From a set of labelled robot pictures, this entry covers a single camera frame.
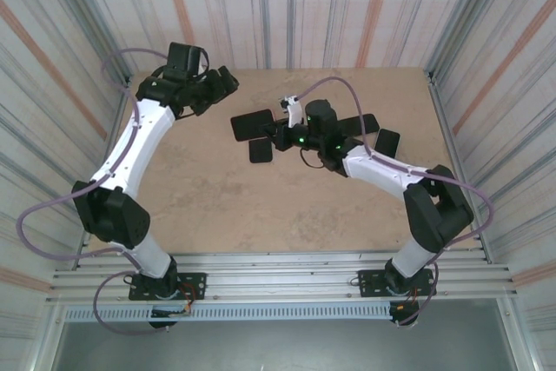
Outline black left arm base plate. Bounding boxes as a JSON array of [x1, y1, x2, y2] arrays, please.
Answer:
[[129, 273, 207, 301]]

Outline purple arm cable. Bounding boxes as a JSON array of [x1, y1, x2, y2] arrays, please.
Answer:
[[16, 47, 175, 335], [295, 76, 495, 328]]

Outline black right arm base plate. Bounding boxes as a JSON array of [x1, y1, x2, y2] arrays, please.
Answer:
[[358, 269, 437, 298]]

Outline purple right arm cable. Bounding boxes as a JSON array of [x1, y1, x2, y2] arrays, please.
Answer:
[[295, 76, 495, 328]]

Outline aluminium side rail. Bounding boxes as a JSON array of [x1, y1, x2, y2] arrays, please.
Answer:
[[427, 69, 494, 264], [71, 73, 134, 270]]

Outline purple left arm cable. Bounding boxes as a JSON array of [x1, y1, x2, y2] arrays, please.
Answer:
[[16, 47, 175, 335]]

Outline aluminium front rail frame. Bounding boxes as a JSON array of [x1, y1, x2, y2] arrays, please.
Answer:
[[45, 250, 520, 308]]

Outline slotted grey cable tray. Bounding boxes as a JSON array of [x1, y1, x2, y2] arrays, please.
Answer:
[[63, 303, 392, 322]]

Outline black connector box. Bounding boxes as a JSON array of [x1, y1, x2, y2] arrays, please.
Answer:
[[389, 301, 421, 328], [149, 308, 180, 330]]

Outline grey metal panel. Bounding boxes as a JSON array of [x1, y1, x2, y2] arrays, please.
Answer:
[[51, 321, 520, 371]]

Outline black smartphone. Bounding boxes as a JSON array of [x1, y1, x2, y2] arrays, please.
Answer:
[[374, 128, 401, 157], [248, 139, 274, 164], [334, 113, 378, 137], [230, 109, 275, 142]]

